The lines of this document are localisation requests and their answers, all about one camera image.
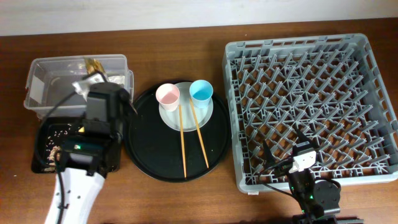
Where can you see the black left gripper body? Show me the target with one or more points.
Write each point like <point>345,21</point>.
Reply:
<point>104,88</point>

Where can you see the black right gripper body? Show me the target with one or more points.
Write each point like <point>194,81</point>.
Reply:
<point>285,167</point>

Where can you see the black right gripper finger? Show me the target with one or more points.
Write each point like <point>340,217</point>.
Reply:
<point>302,138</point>
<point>268,156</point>

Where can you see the round black tray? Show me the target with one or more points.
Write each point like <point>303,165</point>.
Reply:
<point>156,148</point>

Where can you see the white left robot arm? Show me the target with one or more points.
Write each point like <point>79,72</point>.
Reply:
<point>74,195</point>

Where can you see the blue cup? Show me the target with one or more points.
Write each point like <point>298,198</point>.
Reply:
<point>201,92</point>

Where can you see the grey dishwasher rack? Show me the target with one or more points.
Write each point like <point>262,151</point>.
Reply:
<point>330,88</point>

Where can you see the pink cup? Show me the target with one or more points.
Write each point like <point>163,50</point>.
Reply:
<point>168,95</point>

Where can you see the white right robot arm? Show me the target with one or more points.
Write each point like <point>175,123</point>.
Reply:
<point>318,197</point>

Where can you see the white napkin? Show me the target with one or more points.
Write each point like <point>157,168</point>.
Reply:
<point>118,79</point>

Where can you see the black rectangular tray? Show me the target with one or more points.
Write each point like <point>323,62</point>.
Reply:
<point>55,131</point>

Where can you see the clear plastic bin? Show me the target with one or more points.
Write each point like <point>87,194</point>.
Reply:
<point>50,79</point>

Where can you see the food scraps pile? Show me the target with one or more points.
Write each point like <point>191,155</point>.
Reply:
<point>53,158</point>

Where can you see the gold foil wrapper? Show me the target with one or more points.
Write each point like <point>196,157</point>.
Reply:
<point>94,67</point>

